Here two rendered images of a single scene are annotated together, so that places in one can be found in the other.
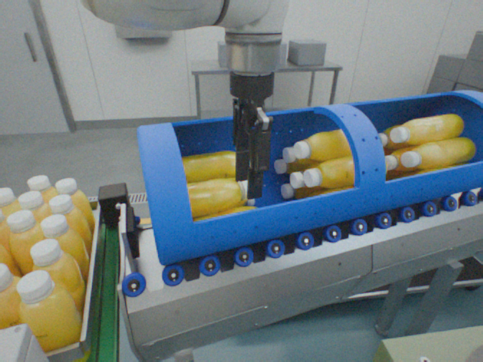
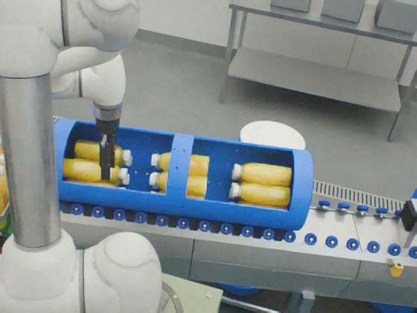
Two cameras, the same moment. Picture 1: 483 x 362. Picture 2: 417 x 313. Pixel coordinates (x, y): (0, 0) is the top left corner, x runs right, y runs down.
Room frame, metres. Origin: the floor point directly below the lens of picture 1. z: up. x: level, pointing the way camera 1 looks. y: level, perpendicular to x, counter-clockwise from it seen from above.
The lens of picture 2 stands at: (-0.59, -0.72, 2.15)
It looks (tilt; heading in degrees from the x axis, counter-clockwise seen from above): 37 degrees down; 18
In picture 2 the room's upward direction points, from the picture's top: 8 degrees clockwise
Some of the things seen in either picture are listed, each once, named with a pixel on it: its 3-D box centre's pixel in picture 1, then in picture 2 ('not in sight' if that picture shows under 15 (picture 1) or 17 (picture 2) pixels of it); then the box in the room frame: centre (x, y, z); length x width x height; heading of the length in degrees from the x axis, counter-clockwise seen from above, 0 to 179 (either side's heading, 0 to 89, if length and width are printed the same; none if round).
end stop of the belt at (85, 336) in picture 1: (95, 256); (24, 181); (0.45, 0.30, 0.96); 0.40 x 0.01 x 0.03; 19
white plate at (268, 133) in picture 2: not in sight; (272, 139); (1.12, -0.44, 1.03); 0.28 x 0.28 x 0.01
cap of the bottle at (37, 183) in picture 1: (39, 182); not in sight; (0.56, 0.45, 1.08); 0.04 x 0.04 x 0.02
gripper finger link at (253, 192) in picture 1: (254, 182); (106, 171); (0.47, -0.04, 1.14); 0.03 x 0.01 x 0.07; 109
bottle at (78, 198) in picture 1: (77, 219); not in sight; (0.54, 0.38, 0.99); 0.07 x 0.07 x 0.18
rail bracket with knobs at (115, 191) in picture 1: (116, 206); not in sight; (0.65, 0.33, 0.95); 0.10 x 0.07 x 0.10; 19
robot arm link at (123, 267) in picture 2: not in sight; (123, 276); (0.06, -0.35, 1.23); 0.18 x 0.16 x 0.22; 123
